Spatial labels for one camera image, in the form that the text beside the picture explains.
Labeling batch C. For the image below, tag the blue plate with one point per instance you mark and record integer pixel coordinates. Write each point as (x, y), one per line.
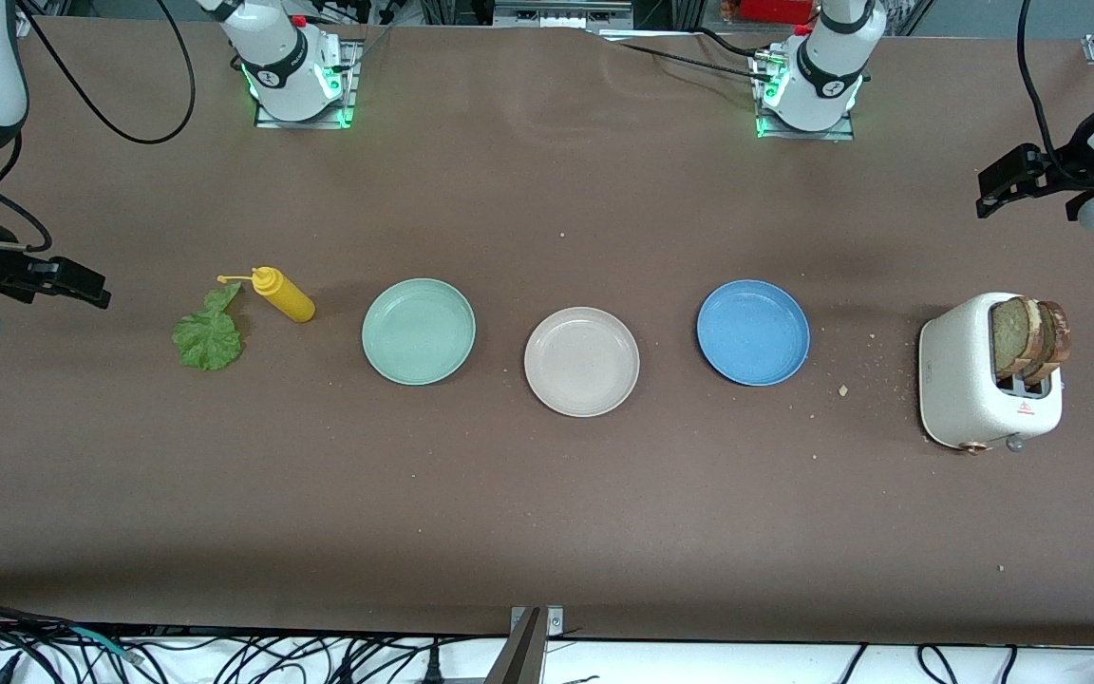
(753, 332)

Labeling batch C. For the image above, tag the grey metal frame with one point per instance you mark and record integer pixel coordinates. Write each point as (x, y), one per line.
(561, 14)

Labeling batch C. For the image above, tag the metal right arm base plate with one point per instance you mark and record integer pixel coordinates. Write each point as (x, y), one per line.
(350, 66)

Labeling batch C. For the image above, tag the beige plate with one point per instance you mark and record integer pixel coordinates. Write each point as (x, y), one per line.
(581, 361)

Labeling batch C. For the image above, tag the white toaster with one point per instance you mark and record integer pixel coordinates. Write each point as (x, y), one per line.
(955, 370)

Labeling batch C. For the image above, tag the red box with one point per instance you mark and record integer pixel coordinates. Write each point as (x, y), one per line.
(775, 9)

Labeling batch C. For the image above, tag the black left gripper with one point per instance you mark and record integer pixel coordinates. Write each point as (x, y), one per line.
(1075, 171)

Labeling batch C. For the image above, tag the dark crust bread slice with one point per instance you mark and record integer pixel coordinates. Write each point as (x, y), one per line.
(1060, 332)

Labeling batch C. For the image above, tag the light brown bread slice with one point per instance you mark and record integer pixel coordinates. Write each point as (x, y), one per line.
(1010, 332)

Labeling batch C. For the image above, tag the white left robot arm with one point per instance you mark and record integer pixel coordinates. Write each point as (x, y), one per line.
(822, 76)

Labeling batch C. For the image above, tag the aluminium profile post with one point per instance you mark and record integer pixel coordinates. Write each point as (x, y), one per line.
(528, 646)

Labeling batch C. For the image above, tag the green lettuce leaf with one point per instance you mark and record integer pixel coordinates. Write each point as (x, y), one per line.
(208, 342)

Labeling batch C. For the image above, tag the mint green plate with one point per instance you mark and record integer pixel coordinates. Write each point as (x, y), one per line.
(419, 332)

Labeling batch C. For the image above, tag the yellow mustard squeeze bottle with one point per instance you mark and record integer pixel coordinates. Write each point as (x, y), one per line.
(286, 299)

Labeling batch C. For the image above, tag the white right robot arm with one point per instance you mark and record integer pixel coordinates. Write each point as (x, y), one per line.
(281, 76)

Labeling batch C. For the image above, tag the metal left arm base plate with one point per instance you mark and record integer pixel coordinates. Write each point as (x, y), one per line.
(837, 136)

